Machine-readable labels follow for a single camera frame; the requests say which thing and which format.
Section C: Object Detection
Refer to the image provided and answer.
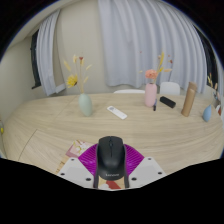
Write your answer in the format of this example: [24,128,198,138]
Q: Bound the dried yellow flowers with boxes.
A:
[63,54,93,95]

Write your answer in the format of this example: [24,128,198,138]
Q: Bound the dark window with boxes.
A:
[196,28,219,91]
[29,29,42,90]

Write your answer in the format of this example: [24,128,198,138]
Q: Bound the cartoon print mouse pad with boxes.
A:
[54,139,123,192]

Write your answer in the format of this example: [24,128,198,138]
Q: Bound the narrow white curtain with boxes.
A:
[35,9,67,97]

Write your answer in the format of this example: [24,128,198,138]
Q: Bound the white remote control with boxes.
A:
[106,105,128,121]

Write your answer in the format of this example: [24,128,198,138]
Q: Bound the white chair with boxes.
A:
[113,88,146,95]
[159,81,182,97]

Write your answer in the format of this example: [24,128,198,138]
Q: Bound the wide white curtain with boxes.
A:
[97,0,208,94]

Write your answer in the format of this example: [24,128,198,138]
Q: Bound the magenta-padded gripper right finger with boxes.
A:
[123,143,167,189]

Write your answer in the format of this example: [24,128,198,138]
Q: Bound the bronze drink bottle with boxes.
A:
[180,81,198,118]

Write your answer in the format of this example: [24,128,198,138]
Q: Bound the mint green vase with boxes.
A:
[78,92,94,118]

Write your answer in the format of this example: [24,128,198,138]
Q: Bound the pink vase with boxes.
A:
[144,82,158,108]

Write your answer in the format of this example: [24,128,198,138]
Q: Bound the dried orange flowers with bird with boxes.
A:
[207,72,222,107]

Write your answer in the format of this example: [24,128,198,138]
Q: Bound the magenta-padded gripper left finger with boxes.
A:
[57,143,100,190]

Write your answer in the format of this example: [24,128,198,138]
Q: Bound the black computer mouse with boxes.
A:
[95,135,127,182]

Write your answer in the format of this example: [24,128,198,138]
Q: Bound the blue vase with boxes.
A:
[202,104,213,123]

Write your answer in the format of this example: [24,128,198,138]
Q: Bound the black rectangular case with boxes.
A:
[159,95,177,109]

